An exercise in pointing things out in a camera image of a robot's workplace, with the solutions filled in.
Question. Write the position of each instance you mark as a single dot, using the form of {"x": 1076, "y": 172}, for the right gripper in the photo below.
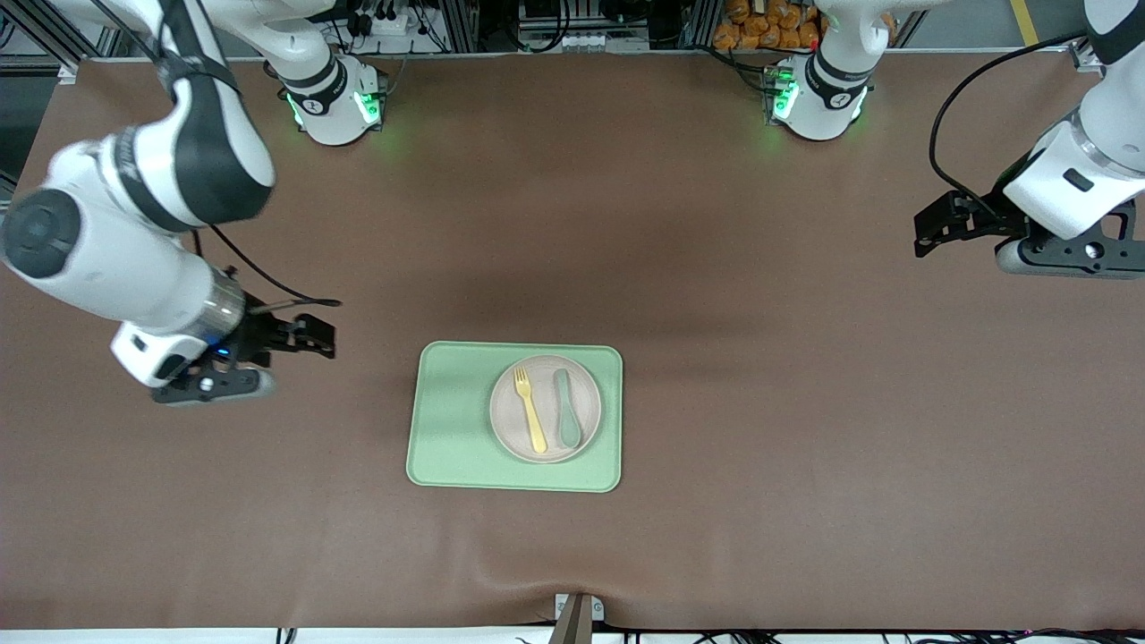
{"x": 258, "y": 333}

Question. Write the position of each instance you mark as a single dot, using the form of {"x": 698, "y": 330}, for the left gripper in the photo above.
{"x": 987, "y": 217}

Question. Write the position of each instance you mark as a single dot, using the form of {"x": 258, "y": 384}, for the round beige plate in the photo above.
{"x": 505, "y": 420}

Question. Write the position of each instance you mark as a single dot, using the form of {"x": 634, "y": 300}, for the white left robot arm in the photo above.
{"x": 1114, "y": 107}

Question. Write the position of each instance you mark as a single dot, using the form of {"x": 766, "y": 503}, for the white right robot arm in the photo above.
{"x": 89, "y": 259}

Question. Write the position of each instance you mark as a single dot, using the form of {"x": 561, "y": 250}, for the yellow plastic fork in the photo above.
{"x": 534, "y": 425}

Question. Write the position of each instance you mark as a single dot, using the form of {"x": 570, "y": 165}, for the light green rectangular tray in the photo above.
{"x": 447, "y": 420}

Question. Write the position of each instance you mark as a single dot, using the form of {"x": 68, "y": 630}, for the bag of orange buns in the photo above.
{"x": 760, "y": 27}

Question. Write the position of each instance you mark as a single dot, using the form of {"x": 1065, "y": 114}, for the green plastic spoon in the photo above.
{"x": 569, "y": 431}

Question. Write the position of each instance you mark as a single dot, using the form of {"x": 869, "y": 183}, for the white power strip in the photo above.
{"x": 394, "y": 25}

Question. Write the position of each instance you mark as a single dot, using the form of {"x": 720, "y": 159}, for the brown table mat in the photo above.
{"x": 716, "y": 492}

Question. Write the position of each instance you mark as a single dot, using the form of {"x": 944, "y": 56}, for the white terminal block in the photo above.
{"x": 581, "y": 42}

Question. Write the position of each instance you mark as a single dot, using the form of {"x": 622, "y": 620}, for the aluminium frame profile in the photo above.
{"x": 1084, "y": 58}
{"x": 69, "y": 73}

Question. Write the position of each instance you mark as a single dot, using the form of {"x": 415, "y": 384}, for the aluminium frame post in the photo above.
{"x": 458, "y": 27}

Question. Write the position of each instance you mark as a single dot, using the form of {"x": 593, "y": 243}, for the metal table edge bracket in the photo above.
{"x": 577, "y": 622}

